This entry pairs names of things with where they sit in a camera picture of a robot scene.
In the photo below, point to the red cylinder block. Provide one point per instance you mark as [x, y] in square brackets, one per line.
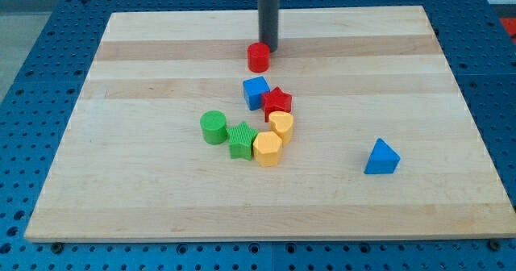
[258, 57]

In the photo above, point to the blue triangle block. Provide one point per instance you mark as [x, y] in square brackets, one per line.
[382, 159]

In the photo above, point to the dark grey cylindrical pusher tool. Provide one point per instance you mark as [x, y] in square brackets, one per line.
[268, 22]

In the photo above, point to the light wooden board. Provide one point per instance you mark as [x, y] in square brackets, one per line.
[132, 165]

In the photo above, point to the green cylinder block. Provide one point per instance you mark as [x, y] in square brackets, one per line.
[214, 127]

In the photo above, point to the green star block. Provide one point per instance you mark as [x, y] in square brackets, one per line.
[240, 140]

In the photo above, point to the red star block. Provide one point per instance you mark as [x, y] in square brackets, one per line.
[275, 100]

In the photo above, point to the yellow hexagon block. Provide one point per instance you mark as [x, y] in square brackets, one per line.
[267, 148]

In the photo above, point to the yellow heart block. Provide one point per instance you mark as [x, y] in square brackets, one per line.
[282, 124]

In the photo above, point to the blue cube block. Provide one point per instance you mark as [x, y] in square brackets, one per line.
[253, 88]

